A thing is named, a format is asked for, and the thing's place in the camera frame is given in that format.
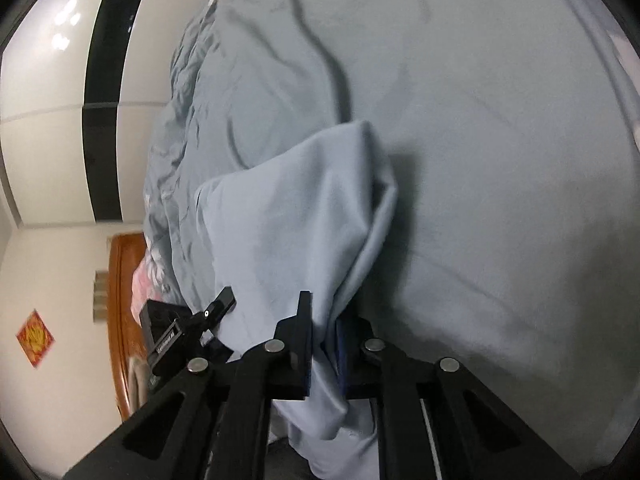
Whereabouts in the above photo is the blue floral blanket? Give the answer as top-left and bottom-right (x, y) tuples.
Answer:
(142, 0), (640, 480)

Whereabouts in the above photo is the wooden headboard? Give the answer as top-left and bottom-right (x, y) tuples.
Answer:
(107, 231), (152, 422)

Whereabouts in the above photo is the wall switch panel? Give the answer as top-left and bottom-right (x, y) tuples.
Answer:
(94, 269), (109, 324)

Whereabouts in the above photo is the pink pillow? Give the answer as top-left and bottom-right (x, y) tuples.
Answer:
(130, 259), (177, 322)

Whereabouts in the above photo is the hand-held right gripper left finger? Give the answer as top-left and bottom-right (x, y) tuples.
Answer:
(62, 290), (314, 480)

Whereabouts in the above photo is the red wall decoration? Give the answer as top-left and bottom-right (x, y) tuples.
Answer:
(15, 308), (55, 369)

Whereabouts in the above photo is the white wardrobe with black stripe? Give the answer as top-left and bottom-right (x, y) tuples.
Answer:
(0, 0), (237, 232)

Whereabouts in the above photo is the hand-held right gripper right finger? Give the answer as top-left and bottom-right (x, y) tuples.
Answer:
(335, 313), (581, 480)

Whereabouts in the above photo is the light blue long-sleeve shirt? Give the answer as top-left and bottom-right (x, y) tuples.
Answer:
(193, 120), (397, 480)

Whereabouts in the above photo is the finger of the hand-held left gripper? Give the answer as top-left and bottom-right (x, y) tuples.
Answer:
(192, 285), (237, 347)

